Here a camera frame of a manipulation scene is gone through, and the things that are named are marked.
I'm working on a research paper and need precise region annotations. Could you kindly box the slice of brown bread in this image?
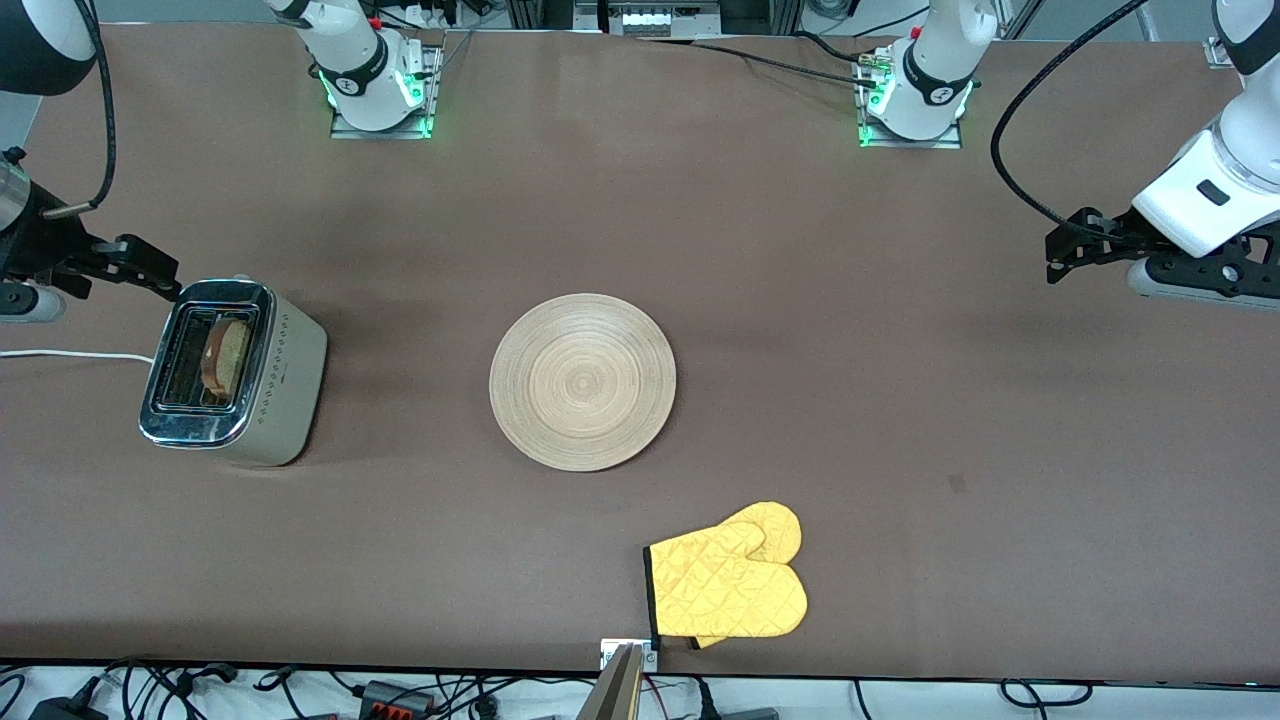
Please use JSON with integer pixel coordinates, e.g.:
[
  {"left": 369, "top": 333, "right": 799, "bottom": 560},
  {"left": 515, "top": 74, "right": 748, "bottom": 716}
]
[{"left": 203, "top": 318, "right": 253, "bottom": 393}]

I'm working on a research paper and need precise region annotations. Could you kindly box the round wooden plate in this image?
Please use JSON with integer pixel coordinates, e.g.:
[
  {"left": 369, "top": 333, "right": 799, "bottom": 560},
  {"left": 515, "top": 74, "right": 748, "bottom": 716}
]
[{"left": 489, "top": 292, "right": 678, "bottom": 474}]

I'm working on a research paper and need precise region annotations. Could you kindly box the silver two-slot toaster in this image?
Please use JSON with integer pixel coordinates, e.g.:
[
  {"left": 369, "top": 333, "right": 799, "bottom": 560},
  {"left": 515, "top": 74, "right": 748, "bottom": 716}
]
[{"left": 138, "top": 272, "right": 329, "bottom": 469}]

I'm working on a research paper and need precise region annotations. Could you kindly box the yellow quilted oven mitt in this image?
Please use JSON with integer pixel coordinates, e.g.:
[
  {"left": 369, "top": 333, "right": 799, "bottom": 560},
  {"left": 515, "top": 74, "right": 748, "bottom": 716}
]
[
  {"left": 690, "top": 501, "right": 804, "bottom": 651},
  {"left": 643, "top": 519, "right": 809, "bottom": 641}
]

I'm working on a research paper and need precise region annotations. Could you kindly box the black power adapter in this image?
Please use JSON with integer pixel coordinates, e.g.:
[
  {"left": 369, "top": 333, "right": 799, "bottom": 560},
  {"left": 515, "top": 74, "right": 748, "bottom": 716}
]
[{"left": 28, "top": 697, "right": 109, "bottom": 720}]

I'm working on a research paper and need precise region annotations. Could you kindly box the grey power strip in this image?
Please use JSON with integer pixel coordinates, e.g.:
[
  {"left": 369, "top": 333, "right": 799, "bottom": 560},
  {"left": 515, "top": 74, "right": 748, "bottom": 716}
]
[{"left": 605, "top": 0, "right": 723, "bottom": 39}]

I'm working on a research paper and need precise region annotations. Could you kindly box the black orange connector block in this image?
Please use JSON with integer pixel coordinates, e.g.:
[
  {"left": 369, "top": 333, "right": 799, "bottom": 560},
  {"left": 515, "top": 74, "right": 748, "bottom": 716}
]
[{"left": 358, "top": 680, "right": 438, "bottom": 717}]

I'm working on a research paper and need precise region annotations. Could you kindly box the white toaster power cord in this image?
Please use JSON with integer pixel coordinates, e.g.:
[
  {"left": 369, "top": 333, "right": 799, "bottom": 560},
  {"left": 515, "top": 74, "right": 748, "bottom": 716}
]
[{"left": 0, "top": 348, "right": 157, "bottom": 367}]

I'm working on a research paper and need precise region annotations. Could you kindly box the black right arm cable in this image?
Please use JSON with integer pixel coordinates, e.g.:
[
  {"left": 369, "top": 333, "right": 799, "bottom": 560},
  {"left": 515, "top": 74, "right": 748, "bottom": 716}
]
[{"left": 42, "top": 0, "right": 117, "bottom": 219}]

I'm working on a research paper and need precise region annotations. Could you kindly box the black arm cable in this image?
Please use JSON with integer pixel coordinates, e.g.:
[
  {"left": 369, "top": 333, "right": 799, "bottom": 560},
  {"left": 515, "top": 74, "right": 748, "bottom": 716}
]
[
  {"left": 990, "top": 0, "right": 1153, "bottom": 246},
  {"left": 42, "top": 0, "right": 117, "bottom": 219}
]

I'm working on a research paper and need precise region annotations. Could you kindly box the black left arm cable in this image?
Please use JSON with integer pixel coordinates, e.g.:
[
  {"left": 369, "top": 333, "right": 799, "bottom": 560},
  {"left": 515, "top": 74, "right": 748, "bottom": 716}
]
[{"left": 990, "top": 0, "right": 1153, "bottom": 246}]

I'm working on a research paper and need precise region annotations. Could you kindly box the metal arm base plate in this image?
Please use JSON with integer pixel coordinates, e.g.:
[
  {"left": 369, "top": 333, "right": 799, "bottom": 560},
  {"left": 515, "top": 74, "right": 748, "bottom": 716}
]
[
  {"left": 857, "top": 50, "right": 966, "bottom": 151},
  {"left": 330, "top": 42, "right": 441, "bottom": 141}
]

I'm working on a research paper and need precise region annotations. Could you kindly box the thin black table cable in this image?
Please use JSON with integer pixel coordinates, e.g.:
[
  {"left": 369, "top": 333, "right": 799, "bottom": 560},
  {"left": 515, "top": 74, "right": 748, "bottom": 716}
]
[{"left": 690, "top": 40, "right": 883, "bottom": 85}]

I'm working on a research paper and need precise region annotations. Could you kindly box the metal camera mount bar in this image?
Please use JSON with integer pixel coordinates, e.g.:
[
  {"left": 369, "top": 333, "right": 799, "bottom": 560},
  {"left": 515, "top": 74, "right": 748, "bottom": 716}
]
[{"left": 575, "top": 638, "right": 659, "bottom": 720}]

